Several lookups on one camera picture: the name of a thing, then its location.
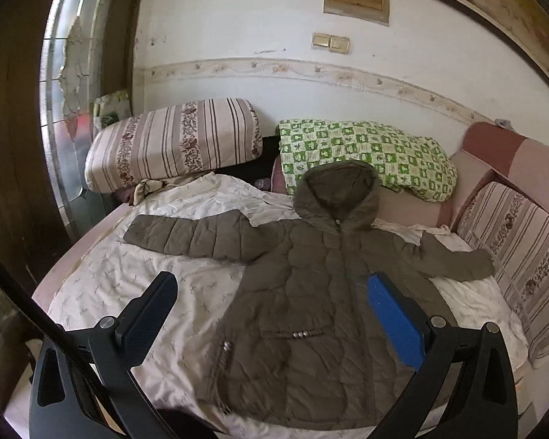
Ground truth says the olive quilted hooded jacket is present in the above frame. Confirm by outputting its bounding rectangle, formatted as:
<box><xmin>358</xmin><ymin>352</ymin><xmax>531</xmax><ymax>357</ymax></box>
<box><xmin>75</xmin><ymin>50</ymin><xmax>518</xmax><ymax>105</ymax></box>
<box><xmin>125</xmin><ymin>161</ymin><xmax>494</xmax><ymax>430</ymax></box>

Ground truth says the white floral bed quilt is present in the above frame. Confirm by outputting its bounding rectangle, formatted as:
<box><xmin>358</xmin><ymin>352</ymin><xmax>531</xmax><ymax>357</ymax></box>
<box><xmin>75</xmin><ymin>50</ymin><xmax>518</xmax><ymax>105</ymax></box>
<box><xmin>49</xmin><ymin>175</ymin><xmax>528</xmax><ymax>438</ymax></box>

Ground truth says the pink bed sheet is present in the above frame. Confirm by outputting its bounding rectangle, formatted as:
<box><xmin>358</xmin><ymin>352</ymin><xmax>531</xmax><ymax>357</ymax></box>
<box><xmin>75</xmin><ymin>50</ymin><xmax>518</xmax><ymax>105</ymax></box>
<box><xmin>31</xmin><ymin>204</ymin><xmax>132</xmax><ymax>312</ymax></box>

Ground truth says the striped floral pillow right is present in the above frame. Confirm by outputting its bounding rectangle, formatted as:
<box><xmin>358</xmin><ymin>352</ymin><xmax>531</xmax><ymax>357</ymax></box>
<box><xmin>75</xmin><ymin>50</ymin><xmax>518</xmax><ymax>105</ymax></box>
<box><xmin>456</xmin><ymin>181</ymin><xmax>549</xmax><ymax>368</ymax></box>

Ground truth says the dark wooden wardrobe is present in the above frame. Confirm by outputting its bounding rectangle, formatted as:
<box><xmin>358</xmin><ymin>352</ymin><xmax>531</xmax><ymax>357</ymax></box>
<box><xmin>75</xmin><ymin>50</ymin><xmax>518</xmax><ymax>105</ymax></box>
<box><xmin>0</xmin><ymin>0</ymin><xmax>70</xmax><ymax>293</ymax></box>

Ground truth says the green white patterned blanket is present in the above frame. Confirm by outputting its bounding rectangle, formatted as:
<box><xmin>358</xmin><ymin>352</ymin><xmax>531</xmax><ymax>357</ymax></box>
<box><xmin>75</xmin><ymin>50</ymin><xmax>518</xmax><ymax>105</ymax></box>
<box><xmin>276</xmin><ymin>119</ymin><xmax>458</xmax><ymax>202</ymax></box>

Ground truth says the pink red headboard cushion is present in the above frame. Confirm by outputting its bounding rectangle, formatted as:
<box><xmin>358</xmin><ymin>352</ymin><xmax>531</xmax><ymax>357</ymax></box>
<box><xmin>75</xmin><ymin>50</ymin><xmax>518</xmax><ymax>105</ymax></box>
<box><xmin>450</xmin><ymin>122</ymin><xmax>549</xmax><ymax>227</ymax></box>

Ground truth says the striped floral pillow at window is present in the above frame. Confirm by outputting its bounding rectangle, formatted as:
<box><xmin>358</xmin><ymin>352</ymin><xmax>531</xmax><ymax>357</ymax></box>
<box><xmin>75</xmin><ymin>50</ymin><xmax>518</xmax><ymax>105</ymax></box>
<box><xmin>84</xmin><ymin>98</ymin><xmax>262</xmax><ymax>193</ymax></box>

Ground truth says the black garment behind pillows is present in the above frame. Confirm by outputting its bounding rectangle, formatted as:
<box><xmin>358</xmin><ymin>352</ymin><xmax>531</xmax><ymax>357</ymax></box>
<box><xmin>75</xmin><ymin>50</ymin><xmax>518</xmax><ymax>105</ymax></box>
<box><xmin>215</xmin><ymin>136</ymin><xmax>280</xmax><ymax>185</ymax></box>

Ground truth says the stained glass window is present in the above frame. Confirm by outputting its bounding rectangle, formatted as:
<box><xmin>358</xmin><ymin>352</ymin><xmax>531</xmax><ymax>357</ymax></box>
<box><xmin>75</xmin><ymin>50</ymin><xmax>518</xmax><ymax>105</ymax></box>
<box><xmin>39</xmin><ymin>0</ymin><xmax>111</xmax><ymax>243</ymax></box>

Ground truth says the black cable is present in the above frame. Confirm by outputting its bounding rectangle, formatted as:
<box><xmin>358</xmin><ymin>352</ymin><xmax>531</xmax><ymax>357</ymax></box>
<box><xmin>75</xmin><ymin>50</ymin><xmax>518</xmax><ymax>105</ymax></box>
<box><xmin>0</xmin><ymin>237</ymin><xmax>120</xmax><ymax>439</ymax></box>

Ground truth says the gold wall switch plate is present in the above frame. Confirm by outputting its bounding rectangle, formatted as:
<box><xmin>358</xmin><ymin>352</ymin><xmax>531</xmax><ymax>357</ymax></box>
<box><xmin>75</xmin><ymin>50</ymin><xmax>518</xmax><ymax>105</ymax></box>
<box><xmin>311</xmin><ymin>33</ymin><xmax>351</xmax><ymax>55</ymax></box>

